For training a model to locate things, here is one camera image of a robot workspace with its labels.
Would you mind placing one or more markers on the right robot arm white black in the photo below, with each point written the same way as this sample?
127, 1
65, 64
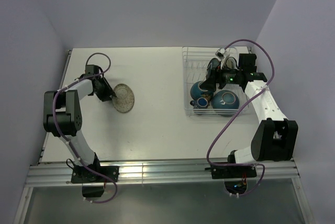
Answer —
275, 137

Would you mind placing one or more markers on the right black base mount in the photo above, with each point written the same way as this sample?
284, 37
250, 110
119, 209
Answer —
230, 170

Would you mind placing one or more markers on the grey round plate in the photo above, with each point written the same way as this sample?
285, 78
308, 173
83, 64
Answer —
230, 63

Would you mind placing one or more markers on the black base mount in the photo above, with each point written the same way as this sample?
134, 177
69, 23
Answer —
93, 185
230, 170

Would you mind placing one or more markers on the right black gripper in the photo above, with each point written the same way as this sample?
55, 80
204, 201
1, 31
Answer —
207, 85

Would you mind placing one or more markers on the dark blue mug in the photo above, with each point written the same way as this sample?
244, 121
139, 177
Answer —
200, 103

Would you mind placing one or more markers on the teal dark saucer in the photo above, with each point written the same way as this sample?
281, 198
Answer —
213, 64

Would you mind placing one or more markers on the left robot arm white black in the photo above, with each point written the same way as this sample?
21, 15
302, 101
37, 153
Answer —
62, 117

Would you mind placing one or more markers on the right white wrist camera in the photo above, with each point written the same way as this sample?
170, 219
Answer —
222, 55

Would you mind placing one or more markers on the blue ceramic bowl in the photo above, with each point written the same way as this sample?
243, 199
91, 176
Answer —
226, 100

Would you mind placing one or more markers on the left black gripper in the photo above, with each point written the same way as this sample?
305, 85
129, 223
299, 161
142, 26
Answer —
109, 92

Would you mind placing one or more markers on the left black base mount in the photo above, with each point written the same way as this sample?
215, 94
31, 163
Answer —
93, 185

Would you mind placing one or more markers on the beige interior dark bowl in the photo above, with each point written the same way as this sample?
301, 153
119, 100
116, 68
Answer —
197, 92

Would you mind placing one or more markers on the white wire dish rack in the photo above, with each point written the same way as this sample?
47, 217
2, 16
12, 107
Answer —
195, 61

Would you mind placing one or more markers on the aluminium rail frame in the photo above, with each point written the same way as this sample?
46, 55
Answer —
161, 153

